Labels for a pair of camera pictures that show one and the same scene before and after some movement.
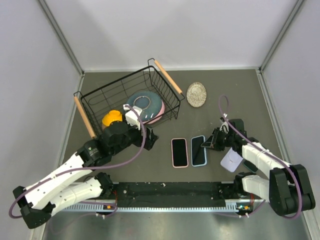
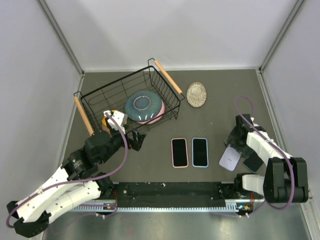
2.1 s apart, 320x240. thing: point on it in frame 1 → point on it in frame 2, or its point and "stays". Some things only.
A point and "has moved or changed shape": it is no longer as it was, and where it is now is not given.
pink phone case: (179, 152) stays
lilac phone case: (231, 160) stays
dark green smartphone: (198, 153) stays
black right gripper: (213, 141) → (245, 151)
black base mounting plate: (171, 194) stays
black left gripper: (150, 139) → (136, 143)
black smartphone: (179, 153) stays
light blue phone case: (198, 153) has moved or changed shape
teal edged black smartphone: (251, 166) stays
